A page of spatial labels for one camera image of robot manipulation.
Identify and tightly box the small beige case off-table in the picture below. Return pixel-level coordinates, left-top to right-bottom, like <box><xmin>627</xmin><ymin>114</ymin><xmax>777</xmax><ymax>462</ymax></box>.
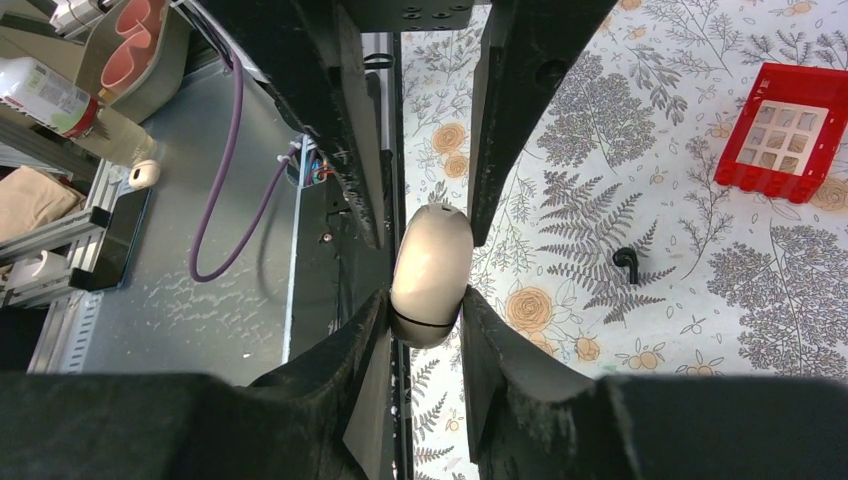
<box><xmin>128</xmin><ymin>159</ymin><xmax>161</xmax><ymax>190</ymax></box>

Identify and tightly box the beige earbud charging case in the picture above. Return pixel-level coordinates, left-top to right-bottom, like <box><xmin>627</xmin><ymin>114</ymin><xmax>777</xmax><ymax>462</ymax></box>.
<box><xmin>390</xmin><ymin>203</ymin><xmax>474</xmax><ymax>349</ymax></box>

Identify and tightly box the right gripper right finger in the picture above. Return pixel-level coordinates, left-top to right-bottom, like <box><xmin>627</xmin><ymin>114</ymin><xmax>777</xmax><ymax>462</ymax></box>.
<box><xmin>461</xmin><ymin>288</ymin><xmax>847</xmax><ymax>479</ymax></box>

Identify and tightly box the white plastic bottle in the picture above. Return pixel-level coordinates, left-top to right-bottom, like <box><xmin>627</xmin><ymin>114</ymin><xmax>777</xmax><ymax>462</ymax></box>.
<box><xmin>1</xmin><ymin>57</ymin><xmax>99</xmax><ymax>138</ymax></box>

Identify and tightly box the black earbud near centre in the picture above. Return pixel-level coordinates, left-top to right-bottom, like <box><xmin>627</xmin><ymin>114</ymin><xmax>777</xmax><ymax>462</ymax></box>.
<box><xmin>612</xmin><ymin>247</ymin><xmax>639</xmax><ymax>285</ymax></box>

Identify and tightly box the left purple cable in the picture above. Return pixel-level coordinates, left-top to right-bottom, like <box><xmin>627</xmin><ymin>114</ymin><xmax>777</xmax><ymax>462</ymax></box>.
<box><xmin>188</xmin><ymin>52</ymin><xmax>303</xmax><ymax>284</ymax></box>

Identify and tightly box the red plastic basket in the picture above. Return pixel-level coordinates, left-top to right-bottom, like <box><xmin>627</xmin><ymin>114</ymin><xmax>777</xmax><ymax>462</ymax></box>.
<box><xmin>714</xmin><ymin>63</ymin><xmax>847</xmax><ymax>204</ymax></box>

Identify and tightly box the floral patterned mat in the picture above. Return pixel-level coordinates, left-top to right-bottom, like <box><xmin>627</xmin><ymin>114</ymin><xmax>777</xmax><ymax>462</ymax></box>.
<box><xmin>401</xmin><ymin>1</ymin><xmax>847</xmax><ymax>479</ymax></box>

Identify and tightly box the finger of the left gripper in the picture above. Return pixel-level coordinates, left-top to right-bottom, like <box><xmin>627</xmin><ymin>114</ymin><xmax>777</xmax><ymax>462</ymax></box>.
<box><xmin>467</xmin><ymin>0</ymin><xmax>616</xmax><ymax>247</ymax></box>
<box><xmin>202</xmin><ymin>1</ymin><xmax>385</xmax><ymax>248</ymax></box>

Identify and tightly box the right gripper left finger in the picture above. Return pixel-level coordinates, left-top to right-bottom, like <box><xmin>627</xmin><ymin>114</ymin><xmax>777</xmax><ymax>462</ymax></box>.
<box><xmin>1</xmin><ymin>290</ymin><xmax>389</xmax><ymax>479</ymax></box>

